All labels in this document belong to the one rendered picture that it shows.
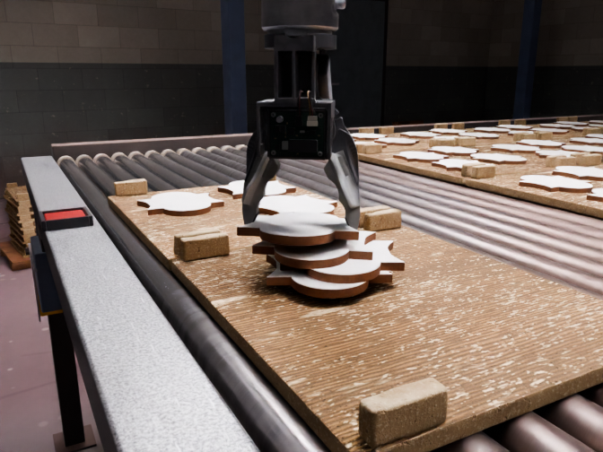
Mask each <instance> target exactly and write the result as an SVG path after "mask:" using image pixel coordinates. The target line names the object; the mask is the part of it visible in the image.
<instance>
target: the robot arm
mask: <svg viewBox="0 0 603 452"><path fill-rule="evenodd" d="M336 9H345V0H261V11H262V29H263V31H267V34H266V35H265V49H273V50H274V64H275V98H274V99H267V100H262V101H258V102H257V130H256V131H255V132H254V133H253V134H252V136H251V137H250V139H249V143H248V147H247V172H246V177H245V179H244V183H243V196H242V199H241V202H242V216H243V221H244V225H245V224H249V223H252V222H254V221H255V220H256V219H257V217H258V214H259V204H260V201H261V200H262V199H263V198H264V196H265V195H266V187H267V183H268V181H269V180H270V179H271V178H273V177H274V176H275V175H276V173H277V171H278V170H279V168H280V163H279V161H278V159H287V160H323V161H324V160H328V162H327V163H326V165H325V167H324V171H325V173H326V175H327V177H328V179H329V180H331V181H332V182H333V183H334V184H335V185H336V188H337V191H338V201H339V202H340V203H341V204H342V205H343V207H344V208H345V221H346V223H347V225H348V226H350V227H351V228H353V229H355V230H357V229H358V226H359V221H360V213H361V205H360V185H359V165H358V152H357V148H356V144H355V141H354V139H353V137H352V135H351V134H350V132H349V131H348V130H347V129H346V127H345V124H344V121H343V118H342V117H340V118H338V119H335V116H336V115H338V113H339V111H338V110H337V109H335V105H336V100H333V97H332V85H331V73H330V63H329V56H328V55H325V54H317V50H333V49H336V35H333V34H332V32H335V31H337V30H338V13H337V11H336Z"/></svg>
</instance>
